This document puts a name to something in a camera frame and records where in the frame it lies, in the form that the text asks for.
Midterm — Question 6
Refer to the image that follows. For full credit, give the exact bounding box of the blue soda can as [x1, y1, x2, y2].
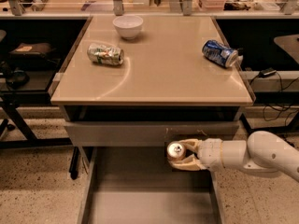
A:
[202, 40, 238, 68]

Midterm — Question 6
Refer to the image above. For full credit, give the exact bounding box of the crushed green silver can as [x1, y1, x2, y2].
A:
[87, 43, 124, 66]

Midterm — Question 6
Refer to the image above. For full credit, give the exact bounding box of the black power adapter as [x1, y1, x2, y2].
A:
[258, 68, 277, 77]

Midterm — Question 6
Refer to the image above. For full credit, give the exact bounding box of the orange soda can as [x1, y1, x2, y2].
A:
[166, 141, 186, 161]

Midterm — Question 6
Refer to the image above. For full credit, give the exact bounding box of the closed grey top drawer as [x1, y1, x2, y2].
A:
[64, 121, 239, 147]

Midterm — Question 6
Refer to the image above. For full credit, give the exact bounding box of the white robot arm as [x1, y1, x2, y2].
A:
[166, 131, 299, 181]

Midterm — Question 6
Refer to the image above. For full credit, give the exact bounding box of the open grey middle drawer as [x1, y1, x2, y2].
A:
[77, 147, 226, 224]

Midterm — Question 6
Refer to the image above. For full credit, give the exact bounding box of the white ceramic bowl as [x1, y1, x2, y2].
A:
[112, 15, 143, 39]

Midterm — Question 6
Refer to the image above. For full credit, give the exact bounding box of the black bag on shelf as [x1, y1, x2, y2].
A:
[8, 43, 55, 69]

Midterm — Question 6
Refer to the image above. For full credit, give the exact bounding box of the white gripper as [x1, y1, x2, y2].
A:
[169, 138, 222, 172]

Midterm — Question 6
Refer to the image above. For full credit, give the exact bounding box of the grey drawer cabinet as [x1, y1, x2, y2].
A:
[47, 13, 257, 224]

